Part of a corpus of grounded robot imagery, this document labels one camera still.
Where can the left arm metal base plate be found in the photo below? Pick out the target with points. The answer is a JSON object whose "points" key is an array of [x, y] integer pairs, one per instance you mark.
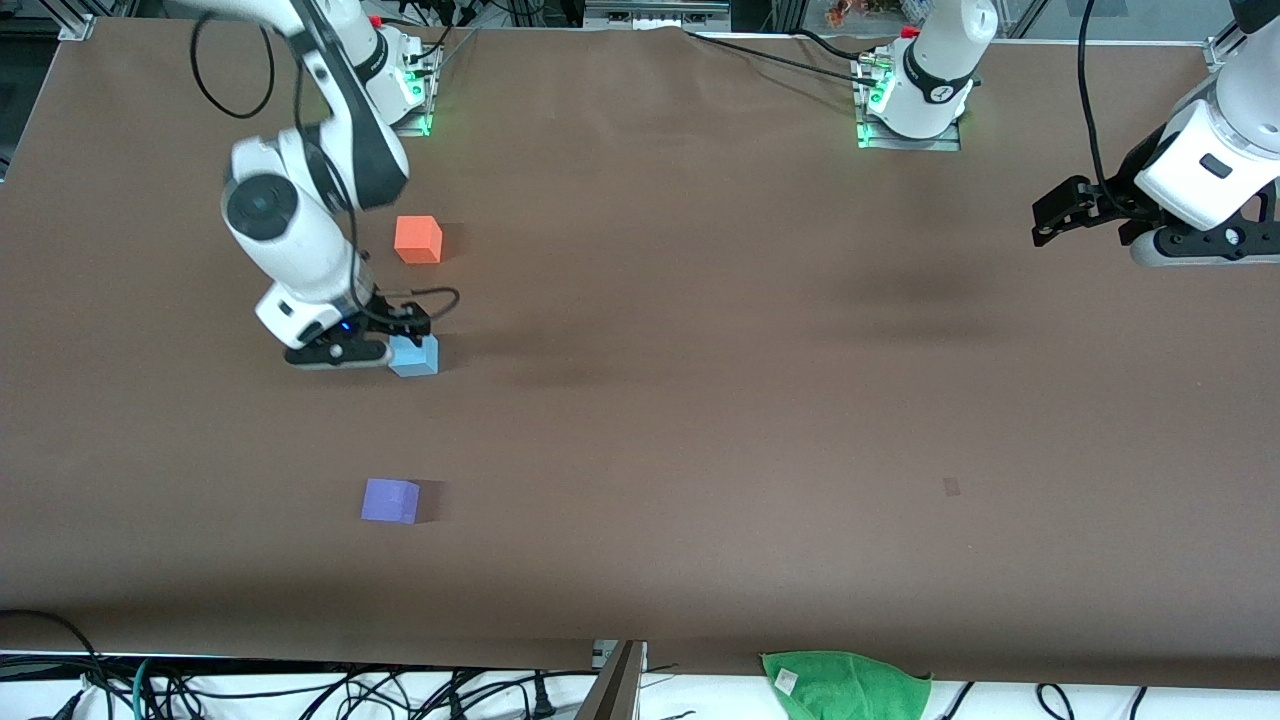
{"points": [[940, 143]]}

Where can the silver metal frame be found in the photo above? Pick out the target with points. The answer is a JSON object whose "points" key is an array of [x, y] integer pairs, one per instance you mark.
{"points": [[660, 15]]}

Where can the purple block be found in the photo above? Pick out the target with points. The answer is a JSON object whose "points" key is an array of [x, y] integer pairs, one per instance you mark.
{"points": [[388, 500]]}

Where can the colourful small object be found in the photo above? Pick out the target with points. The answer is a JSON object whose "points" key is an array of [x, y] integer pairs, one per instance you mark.
{"points": [[845, 12]]}

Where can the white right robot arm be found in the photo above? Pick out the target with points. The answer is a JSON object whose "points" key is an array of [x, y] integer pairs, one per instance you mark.
{"points": [[290, 240]]}

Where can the grey metal bracket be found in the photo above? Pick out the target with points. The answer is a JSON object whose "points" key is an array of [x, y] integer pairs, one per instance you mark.
{"points": [[615, 690]]}

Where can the blue block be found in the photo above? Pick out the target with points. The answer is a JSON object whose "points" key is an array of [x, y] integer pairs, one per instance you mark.
{"points": [[415, 358]]}

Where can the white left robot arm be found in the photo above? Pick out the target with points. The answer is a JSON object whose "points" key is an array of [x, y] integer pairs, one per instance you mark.
{"points": [[935, 70]]}

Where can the black power plug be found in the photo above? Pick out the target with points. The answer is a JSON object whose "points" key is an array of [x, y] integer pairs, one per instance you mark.
{"points": [[543, 700]]}

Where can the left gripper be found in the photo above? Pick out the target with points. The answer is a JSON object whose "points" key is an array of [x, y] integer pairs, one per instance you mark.
{"points": [[1118, 197]]}

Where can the aluminium frame rail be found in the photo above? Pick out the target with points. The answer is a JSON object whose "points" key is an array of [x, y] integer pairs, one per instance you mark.
{"points": [[1222, 55]]}

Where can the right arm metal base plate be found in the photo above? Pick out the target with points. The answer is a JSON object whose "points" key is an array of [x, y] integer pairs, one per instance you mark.
{"points": [[420, 110]]}

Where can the green cloth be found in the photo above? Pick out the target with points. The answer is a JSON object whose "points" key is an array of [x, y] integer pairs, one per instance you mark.
{"points": [[850, 690]]}

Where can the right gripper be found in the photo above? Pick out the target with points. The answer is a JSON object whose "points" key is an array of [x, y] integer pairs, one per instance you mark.
{"points": [[385, 316]]}

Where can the orange block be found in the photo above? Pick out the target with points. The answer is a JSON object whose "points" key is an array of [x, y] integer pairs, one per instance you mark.
{"points": [[418, 240]]}

